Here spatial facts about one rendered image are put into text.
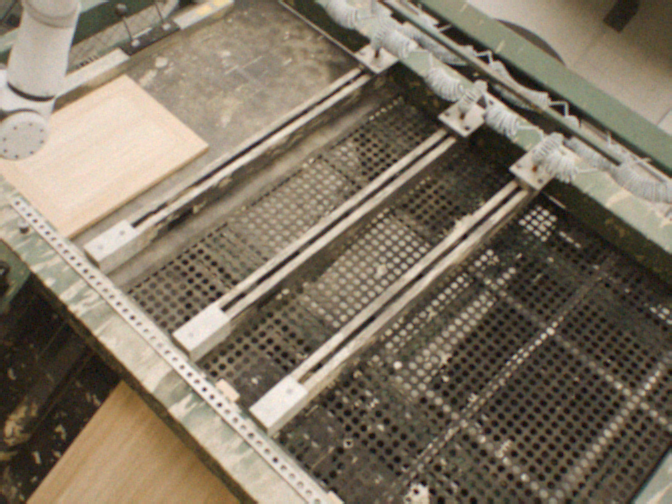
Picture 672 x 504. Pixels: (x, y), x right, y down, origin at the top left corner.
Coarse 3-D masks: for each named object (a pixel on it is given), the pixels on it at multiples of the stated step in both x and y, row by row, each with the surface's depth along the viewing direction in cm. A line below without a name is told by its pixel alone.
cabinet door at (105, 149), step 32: (96, 96) 237; (128, 96) 239; (64, 128) 229; (96, 128) 231; (128, 128) 232; (160, 128) 233; (0, 160) 220; (32, 160) 222; (64, 160) 223; (96, 160) 224; (128, 160) 225; (160, 160) 226; (32, 192) 215; (64, 192) 217; (96, 192) 218; (128, 192) 219; (64, 224) 210
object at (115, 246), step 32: (384, 32) 237; (384, 64) 245; (320, 96) 240; (352, 96) 245; (288, 128) 231; (224, 160) 222; (256, 160) 226; (192, 192) 214; (224, 192) 224; (128, 224) 206; (160, 224) 210; (96, 256) 200; (128, 256) 208
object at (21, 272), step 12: (0, 240) 203; (0, 252) 202; (12, 252) 201; (0, 264) 195; (12, 264) 201; (24, 264) 200; (0, 276) 195; (12, 276) 200; (24, 276) 199; (0, 288) 196; (12, 288) 200; (0, 300) 200; (0, 312) 200
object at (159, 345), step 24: (24, 216) 206; (48, 240) 203; (72, 264) 199; (96, 288) 196; (120, 312) 193; (144, 336) 190; (168, 360) 188; (192, 384) 185; (216, 408) 182; (240, 432) 180; (264, 456) 177; (288, 480) 175
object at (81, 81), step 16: (192, 16) 259; (208, 16) 260; (176, 32) 254; (192, 32) 259; (160, 48) 253; (96, 64) 242; (112, 64) 242; (128, 64) 247; (64, 80) 237; (80, 80) 237; (96, 80) 241; (64, 96) 235
